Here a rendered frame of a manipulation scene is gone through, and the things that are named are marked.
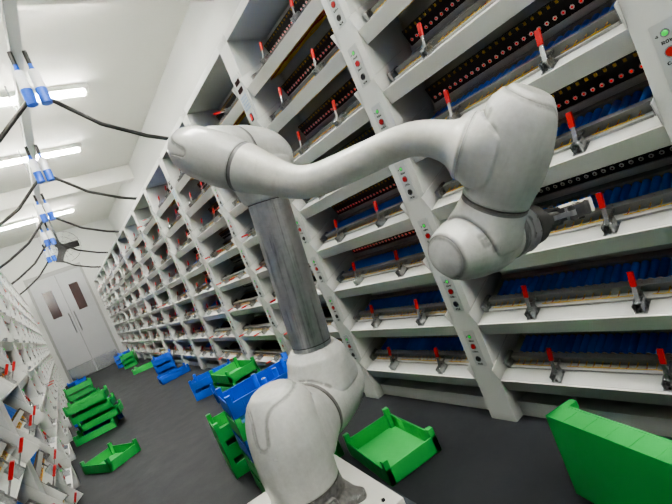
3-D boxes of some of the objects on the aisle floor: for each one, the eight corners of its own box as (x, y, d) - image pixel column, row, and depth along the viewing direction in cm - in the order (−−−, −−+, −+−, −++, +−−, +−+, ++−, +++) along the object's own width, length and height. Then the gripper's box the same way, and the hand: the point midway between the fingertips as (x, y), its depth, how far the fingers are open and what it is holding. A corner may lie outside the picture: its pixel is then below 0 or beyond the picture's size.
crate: (729, 580, 69) (686, 469, 68) (576, 494, 98) (544, 414, 97) (757, 551, 72) (716, 444, 71) (600, 475, 100) (569, 397, 99)
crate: (442, 449, 135) (432, 426, 135) (392, 487, 127) (381, 463, 127) (393, 425, 163) (385, 406, 162) (350, 455, 155) (341, 435, 154)
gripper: (489, 256, 83) (552, 231, 96) (570, 239, 70) (630, 213, 83) (478, 219, 83) (542, 199, 96) (556, 195, 70) (618, 176, 83)
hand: (575, 208), depth 88 cm, fingers open, 3 cm apart
